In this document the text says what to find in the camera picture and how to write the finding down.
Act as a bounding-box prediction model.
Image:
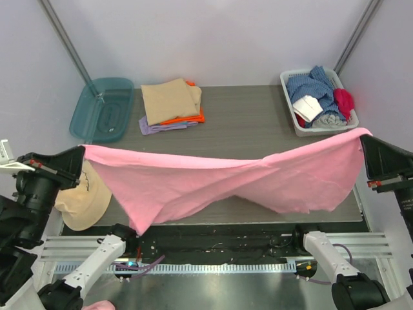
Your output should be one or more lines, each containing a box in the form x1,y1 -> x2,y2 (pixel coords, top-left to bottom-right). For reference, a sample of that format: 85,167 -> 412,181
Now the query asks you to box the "pink t shirt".
85,128 -> 370,234

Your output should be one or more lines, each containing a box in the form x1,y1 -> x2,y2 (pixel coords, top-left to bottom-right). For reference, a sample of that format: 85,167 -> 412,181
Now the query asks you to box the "lavender t shirt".
139,116 -> 198,136

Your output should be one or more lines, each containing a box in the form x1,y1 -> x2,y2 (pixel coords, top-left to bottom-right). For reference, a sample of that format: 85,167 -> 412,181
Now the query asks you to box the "beige t shirt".
141,78 -> 202,125

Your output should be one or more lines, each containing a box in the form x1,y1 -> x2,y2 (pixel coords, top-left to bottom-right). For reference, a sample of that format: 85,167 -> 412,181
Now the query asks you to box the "orange t shirt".
160,81 -> 205,126

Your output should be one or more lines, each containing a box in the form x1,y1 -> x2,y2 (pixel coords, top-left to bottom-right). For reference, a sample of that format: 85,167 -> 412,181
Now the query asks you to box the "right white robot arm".
291,134 -> 412,309

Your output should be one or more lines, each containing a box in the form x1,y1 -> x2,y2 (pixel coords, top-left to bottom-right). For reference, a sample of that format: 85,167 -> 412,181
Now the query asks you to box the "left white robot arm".
1,139 -> 137,309

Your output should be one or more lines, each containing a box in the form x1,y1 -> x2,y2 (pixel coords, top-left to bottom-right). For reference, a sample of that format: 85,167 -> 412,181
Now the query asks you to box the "beige crumpled cloth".
54,160 -> 112,231

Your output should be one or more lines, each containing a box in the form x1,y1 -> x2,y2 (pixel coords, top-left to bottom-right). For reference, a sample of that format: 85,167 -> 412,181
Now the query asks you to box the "white plastic basket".
280,66 -> 359,137

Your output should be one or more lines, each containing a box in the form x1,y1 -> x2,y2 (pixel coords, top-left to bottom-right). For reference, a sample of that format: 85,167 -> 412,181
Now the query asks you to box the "teal plastic bin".
69,77 -> 135,143

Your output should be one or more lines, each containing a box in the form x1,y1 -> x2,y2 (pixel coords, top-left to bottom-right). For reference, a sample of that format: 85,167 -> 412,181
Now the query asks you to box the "grey cloth in basket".
312,113 -> 347,129

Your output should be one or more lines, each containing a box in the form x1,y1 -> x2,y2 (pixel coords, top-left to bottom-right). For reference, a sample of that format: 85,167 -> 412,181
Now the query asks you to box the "magenta cloth in basket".
333,88 -> 354,121

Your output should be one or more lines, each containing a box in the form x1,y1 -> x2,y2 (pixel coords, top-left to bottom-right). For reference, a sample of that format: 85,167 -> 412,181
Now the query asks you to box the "red cloth in basket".
295,114 -> 306,128

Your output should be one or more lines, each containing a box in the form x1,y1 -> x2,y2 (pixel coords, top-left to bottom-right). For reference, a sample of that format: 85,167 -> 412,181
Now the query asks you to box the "white cloth in basket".
292,95 -> 323,123

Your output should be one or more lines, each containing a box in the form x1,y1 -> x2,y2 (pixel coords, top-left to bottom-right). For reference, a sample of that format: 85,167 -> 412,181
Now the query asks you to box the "blue checked shirt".
287,66 -> 346,123

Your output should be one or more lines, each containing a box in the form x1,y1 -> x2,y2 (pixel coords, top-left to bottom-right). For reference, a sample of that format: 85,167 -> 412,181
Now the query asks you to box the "pink cloth at bottom edge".
81,300 -> 116,310

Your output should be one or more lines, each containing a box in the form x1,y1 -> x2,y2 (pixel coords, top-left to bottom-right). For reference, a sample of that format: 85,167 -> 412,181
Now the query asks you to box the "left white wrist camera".
0,139 -> 35,175

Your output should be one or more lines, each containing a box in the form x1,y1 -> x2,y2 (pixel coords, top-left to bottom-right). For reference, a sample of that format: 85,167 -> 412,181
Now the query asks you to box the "aluminium rail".
39,232 -> 392,262

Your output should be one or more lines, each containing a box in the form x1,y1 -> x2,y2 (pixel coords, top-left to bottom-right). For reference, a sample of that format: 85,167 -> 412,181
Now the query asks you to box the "right aluminium frame post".
334,0 -> 384,75

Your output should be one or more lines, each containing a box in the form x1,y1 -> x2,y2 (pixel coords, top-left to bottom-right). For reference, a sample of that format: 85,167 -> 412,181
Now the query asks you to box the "aluminium frame post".
334,0 -> 384,75
38,0 -> 92,84

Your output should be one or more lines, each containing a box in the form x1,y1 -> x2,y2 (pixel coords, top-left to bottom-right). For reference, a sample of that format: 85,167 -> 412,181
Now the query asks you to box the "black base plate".
61,222 -> 332,264

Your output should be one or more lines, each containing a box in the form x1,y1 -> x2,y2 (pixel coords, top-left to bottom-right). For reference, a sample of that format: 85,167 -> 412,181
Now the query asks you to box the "left aluminium frame post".
38,0 -> 92,84

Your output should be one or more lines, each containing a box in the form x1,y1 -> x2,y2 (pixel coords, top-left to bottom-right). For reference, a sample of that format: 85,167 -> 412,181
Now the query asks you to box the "white slotted cable duct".
54,260 -> 296,274

